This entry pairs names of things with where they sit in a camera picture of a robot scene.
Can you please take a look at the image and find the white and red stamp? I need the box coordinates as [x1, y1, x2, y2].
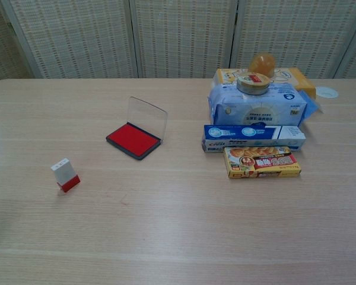
[50, 158, 81, 194]

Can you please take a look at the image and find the red ink pad with lid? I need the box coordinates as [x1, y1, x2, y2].
[105, 96, 169, 162]

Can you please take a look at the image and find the blue and white toothpaste box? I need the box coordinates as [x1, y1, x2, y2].
[201, 124, 307, 153]

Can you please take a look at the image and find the yellow curry box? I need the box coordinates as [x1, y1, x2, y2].
[223, 146, 302, 179]

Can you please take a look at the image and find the blue wet wipes pack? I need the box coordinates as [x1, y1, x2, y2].
[207, 81, 323, 128]

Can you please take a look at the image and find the round tin with red label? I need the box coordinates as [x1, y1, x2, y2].
[236, 72, 271, 97]

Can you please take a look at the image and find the woven folding screen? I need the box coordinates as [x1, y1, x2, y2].
[0, 0, 356, 86]

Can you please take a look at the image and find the white round coaster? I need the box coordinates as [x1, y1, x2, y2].
[316, 85, 339, 99]

